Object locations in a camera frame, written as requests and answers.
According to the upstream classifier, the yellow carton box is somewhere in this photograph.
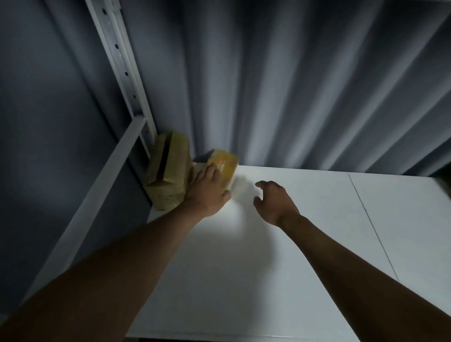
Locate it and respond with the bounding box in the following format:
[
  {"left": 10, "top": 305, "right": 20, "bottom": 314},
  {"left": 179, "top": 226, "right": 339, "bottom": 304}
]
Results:
[{"left": 202, "top": 149, "right": 240, "bottom": 191}]

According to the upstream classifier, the tan cardboard box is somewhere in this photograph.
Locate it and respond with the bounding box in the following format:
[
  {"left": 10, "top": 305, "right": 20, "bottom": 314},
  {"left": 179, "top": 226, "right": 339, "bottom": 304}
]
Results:
[{"left": 143, "top": 131, "right": 195, "bottom": 211}]

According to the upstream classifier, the person's right forearm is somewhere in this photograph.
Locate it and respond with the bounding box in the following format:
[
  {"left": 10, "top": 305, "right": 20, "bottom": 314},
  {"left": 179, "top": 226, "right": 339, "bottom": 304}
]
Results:
[{"left": 279, "top": 214, "right": 451, "bottom": 342}]

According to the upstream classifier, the person's right hand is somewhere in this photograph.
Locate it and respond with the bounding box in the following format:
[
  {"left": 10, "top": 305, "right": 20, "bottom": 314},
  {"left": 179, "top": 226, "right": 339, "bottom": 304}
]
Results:
[{"left": 253, "top": 181, "right": 301, "bottom": 228}]

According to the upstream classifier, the white perforated shelf upright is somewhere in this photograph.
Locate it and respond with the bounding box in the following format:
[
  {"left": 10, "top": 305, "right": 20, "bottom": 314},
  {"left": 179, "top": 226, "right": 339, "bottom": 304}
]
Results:
[{"left": 85, "top": 0, "right": 158, "bottom": 160}]

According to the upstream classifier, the person's left hand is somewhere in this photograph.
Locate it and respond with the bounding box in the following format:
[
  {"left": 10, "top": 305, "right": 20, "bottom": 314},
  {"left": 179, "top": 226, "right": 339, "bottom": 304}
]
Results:
[{"left": 182, "top": 164, "right": 233, "bottom": 219}]

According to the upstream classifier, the grey pleated curtain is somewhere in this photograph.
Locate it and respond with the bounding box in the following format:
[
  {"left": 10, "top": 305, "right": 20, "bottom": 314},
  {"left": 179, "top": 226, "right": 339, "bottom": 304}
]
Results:
[{"left": 116, "top": 0, "right": 451, "bottom": 177}]

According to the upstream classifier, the person's left forearm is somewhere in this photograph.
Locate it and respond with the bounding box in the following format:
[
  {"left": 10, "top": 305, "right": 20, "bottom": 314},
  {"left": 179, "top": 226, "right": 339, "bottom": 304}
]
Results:
[{"left": 0, "top": 202, "right": 212, "bottom": 342}]

